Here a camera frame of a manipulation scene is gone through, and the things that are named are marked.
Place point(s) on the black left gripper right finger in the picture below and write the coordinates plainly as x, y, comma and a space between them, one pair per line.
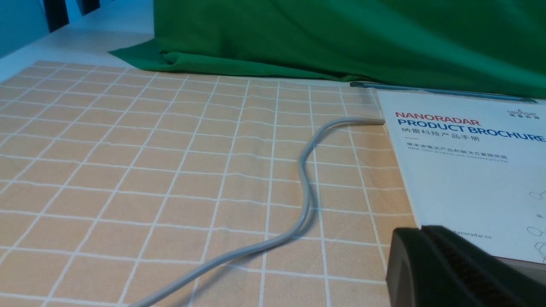
491, 282

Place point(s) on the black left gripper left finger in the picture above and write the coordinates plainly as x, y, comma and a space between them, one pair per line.
433, 267

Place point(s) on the white Nanoradar product brochure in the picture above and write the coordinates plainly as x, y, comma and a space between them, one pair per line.
475, 166

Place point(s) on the green backdrop cloth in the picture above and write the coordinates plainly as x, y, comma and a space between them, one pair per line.
483, 46

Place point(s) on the orange checked tablecloth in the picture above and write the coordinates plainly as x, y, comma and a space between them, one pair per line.
115, 182

